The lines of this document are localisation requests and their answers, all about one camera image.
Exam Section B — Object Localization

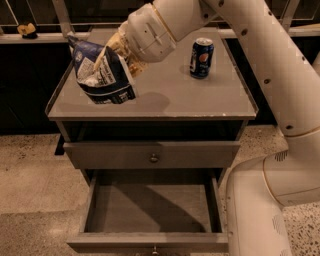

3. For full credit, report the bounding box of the round metal drawer knob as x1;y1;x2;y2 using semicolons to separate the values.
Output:
149;154;159;163

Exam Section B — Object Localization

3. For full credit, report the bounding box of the blue chip bag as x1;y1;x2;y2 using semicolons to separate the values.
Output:
68;34;136;104

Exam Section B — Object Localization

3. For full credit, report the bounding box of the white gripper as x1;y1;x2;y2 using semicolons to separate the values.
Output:
93;4;177;78

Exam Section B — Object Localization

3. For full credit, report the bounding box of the yellow and black object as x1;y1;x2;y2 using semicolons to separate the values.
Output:
17;23;37;39

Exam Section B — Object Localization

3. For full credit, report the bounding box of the grey top drawer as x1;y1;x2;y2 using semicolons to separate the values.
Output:
64;141;240;169

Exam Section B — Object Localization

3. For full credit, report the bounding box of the blue pepsi can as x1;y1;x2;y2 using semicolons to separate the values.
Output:
190;37;214;79

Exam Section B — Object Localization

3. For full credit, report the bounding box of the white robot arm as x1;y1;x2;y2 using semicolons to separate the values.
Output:
103;0;320;256

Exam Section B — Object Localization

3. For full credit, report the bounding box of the middle drawer metal knob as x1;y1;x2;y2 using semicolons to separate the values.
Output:
152;247;159;256

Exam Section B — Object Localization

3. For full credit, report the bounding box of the grey open middle drawer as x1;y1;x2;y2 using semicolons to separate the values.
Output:
67;176;228;254

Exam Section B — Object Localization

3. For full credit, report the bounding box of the grey wooden drawer cabinet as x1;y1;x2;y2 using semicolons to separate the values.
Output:
47;28;257;178

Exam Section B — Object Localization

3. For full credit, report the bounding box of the metal window railing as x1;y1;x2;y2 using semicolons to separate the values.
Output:
0;0;320;34

